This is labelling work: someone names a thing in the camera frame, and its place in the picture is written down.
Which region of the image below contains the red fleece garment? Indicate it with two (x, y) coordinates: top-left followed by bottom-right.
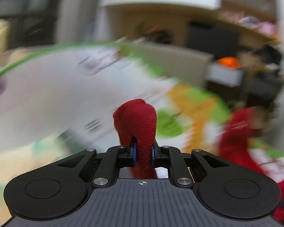
(113, 99), (157, 179)

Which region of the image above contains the colourful cartoon play mat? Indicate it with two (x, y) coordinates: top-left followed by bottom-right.
(0, 40), (284, 225)

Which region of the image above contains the orange object on desk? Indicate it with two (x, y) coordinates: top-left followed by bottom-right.
(217, 56), (241, 69)

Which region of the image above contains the black monitor screen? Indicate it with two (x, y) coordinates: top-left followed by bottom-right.
(185, 22), (239, 55)

